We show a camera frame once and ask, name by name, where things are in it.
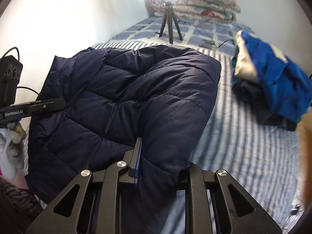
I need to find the blue jacket on pile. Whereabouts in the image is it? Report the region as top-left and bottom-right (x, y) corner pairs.
(232, 31), (311, 123)

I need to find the left hand white glove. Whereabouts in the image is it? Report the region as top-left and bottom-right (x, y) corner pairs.
(1, 122), (26, 180)

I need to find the cream cloth in pile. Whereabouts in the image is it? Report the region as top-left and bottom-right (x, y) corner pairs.
(234, 30), (258, 83)

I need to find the blue white striped quilt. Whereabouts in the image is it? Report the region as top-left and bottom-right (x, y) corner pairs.
(92, 44), (299, 233)

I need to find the black tripod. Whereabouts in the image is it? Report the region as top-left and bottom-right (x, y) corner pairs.
(159, 1), (183, 44)

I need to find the navy puffer jacket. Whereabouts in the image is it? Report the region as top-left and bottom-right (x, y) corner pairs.
(25, 45), (221, 233)

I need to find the folded floral quilt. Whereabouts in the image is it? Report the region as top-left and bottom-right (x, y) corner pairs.
(148, 0), (242, 24)

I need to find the blue checkered bed sheet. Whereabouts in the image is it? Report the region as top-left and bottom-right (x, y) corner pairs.
(98, 16), (253, 56)

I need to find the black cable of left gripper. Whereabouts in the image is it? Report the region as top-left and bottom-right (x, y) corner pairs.
(2, 46), (41, 102)

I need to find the dark clothes pile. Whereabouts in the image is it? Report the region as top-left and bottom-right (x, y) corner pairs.
(232, 79), (297, 132)

